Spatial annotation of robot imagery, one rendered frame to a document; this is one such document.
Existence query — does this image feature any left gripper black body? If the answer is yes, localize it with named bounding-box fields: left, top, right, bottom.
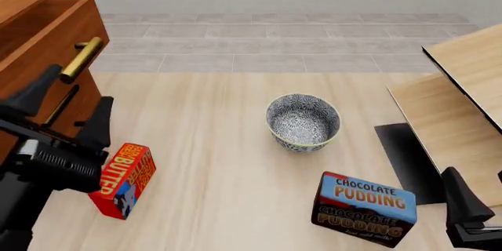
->
left=0, top=115, right=111, bottom=195

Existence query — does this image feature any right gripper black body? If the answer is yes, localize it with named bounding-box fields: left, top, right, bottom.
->
left=446, top=216, right=502, bottom=251

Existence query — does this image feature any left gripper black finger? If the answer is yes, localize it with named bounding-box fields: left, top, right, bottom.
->
left=0, top=63, right=64, bottom=120
left=73, top=96, right=115, bottom=154

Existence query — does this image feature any closed wooden drawer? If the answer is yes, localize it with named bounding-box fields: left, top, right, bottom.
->
left=0, top=67, right=105, bottom=164

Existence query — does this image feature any open wooden drawer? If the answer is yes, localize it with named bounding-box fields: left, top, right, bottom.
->
left=0, top=0, right=111, bottom=103

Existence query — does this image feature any wooden cabinet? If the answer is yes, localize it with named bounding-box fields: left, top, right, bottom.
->
left=0, top=0, right=111, bottom=164

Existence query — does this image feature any red butter box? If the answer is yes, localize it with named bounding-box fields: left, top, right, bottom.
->
left=87, top=141, right=158, bottom=220

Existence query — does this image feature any pale wood panel stand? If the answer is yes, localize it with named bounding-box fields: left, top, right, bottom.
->
left=373, top=23, right=502, bottom=209

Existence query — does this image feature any chocolate pudding box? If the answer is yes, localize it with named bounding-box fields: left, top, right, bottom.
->
left=311, top=171, right=417, bottom=249

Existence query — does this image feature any blue patterned bowl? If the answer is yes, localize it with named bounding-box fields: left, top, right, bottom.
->
left=265, top=93, right=342, bottom=154

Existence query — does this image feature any brass drawer handle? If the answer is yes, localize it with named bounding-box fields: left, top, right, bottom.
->
left=59, top=36, right=105, bottom=85
left=42, top=84, right=81, bottom=127

